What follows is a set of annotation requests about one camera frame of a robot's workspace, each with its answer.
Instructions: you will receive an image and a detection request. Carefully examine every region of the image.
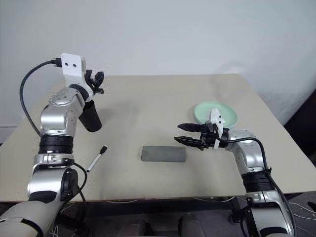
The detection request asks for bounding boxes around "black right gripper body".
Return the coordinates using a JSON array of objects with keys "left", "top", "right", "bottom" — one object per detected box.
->
[{"left": 199, "top": 122, "right": 219, "bottom": 152}]

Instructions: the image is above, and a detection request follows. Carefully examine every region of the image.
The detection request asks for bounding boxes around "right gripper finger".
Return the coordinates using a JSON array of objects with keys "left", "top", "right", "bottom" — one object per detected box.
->
[
  {"left": 174, "top": 136, "right": 203, "bottom": 150},
  {"left": 177, "top": 122, "right": 203, "bottom": 132}
]

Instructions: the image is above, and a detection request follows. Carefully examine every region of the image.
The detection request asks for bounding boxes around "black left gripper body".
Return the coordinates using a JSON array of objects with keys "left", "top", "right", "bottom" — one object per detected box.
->
[{"left": 85, "top": 70, "right": 98, "bottom": 95}]

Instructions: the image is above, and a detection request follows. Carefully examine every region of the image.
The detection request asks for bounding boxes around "grey glasses case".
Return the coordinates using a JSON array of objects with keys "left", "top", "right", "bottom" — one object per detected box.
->
[{"left": 140, "top": 145, "right": 186, "bottom": 163}]

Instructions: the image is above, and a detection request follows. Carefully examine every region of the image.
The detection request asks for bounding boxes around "light green plate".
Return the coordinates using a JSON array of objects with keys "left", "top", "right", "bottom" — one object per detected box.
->
[{"left": 194, "top": 100, "right": 239, "bottom": 129}]

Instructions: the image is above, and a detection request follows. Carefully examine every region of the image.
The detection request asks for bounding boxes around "white marker pen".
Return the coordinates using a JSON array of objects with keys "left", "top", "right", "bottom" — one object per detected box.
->
[{"left": 86, "top": 145, "right": 109, "bottom": 173}]

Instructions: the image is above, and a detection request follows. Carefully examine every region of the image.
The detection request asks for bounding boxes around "black plastic cup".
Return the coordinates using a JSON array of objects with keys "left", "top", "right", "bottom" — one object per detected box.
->
[{"left": 79, "top": 100, "right": 102, "bottom": 132}]

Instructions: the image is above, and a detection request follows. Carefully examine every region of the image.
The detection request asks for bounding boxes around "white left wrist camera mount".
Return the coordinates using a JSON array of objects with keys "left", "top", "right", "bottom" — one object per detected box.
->
[{"left": 61, "top": 53, "right": 94, "bottom": 97}]

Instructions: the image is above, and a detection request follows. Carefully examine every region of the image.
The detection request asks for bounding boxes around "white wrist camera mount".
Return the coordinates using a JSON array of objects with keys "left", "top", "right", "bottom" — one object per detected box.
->
[
  {"left": 61, "top": 53, "right": 94, "bottom": 97},
  {"left": 206, "top": 108, "right": 227, "bottom": 150}
]

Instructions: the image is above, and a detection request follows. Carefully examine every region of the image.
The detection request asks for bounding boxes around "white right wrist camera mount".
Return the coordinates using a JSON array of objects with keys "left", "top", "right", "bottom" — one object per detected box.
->
[{"left": 206, "top": 108, "right": 227, "bottom": 150}]

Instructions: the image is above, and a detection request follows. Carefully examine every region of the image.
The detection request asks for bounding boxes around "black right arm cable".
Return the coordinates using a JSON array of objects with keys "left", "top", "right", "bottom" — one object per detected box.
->
[{"left": 217, "top": 137, "right": 297, "bottom": 237}]

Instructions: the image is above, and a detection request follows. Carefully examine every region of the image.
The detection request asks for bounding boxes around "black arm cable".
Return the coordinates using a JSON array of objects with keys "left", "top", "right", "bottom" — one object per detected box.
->
[
  {"left": 19, "top": 57, "right": 91, "bottom": 237},
  {"left": 217, "top": 137, "right": 297, "bottom": 237}
]

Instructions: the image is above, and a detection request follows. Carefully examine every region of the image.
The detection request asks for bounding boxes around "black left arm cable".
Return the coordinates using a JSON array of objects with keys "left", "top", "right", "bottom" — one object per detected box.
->
[{"left": 19, "top": 57, "right": 91, "bottom": 237}]

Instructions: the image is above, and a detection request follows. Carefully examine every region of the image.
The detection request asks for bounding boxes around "black table frame leg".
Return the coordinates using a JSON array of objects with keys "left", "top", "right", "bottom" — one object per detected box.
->
[{"left": 228, "top": 196, "right": 250, "bottom": 224}]

